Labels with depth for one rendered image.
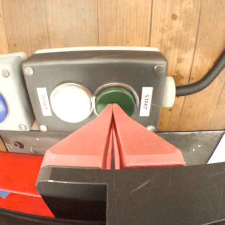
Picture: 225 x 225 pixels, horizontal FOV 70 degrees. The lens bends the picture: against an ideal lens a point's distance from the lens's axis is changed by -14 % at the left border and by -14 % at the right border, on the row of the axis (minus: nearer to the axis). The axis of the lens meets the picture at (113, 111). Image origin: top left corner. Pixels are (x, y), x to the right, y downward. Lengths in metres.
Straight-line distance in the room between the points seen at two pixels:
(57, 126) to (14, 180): 0.10
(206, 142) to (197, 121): 0.04
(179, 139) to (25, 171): 0.19
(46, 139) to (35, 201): 0.16
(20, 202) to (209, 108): 0.33
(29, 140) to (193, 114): 0.19
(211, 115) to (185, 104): 0.04
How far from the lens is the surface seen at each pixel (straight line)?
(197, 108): 0.20
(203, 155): 0.26
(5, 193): 0.34
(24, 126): 0.17
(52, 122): 0.16
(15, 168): 0.24
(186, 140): 0.23
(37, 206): 0.34
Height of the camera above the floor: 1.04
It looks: 53 degrees down
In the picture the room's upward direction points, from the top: 180 degrees counter-clockwise
